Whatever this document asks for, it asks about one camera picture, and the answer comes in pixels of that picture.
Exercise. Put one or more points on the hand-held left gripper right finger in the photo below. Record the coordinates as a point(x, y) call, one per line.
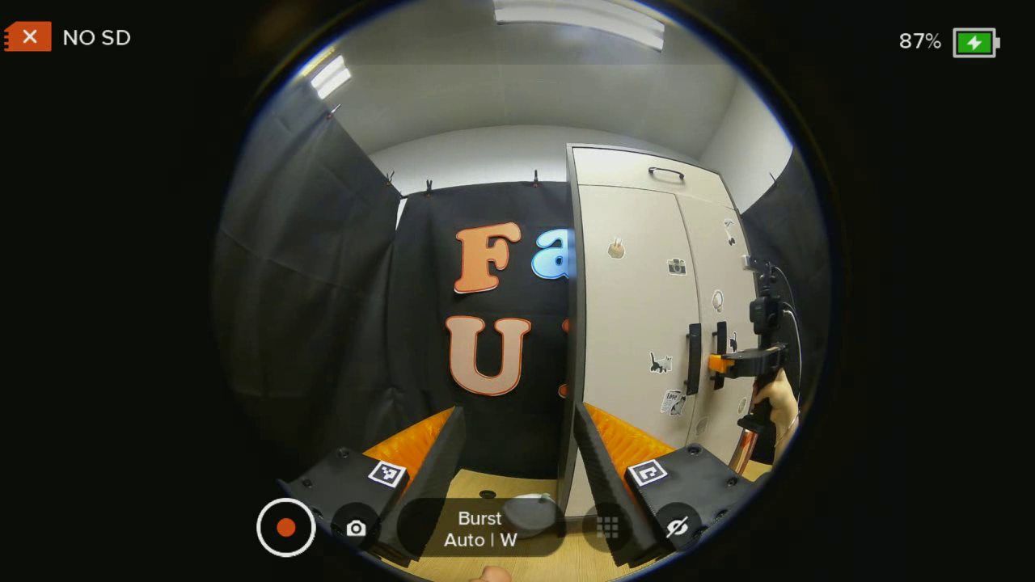
point(602, 485)

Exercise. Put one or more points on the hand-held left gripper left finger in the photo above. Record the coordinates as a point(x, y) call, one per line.
point(428, 485)

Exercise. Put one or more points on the white double-door shoe cabinet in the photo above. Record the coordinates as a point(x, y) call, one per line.
point(572, 323)

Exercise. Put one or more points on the ceiling light panel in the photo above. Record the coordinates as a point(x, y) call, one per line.
point(331, 77)
point(578, 20)

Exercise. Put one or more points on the white shoe cabinet door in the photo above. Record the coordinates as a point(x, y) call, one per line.
point(639, 323)
point(716, 267)

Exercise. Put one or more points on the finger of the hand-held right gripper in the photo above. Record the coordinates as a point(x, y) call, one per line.
point(744, 364)

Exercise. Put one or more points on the white round disc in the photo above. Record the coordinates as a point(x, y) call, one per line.
point(534, 505)

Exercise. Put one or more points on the black backdrop cloth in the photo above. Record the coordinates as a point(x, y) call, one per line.
point(307, 283)

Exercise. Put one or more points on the white cabinet drawer front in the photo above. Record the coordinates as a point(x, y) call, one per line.
point(614, 168)

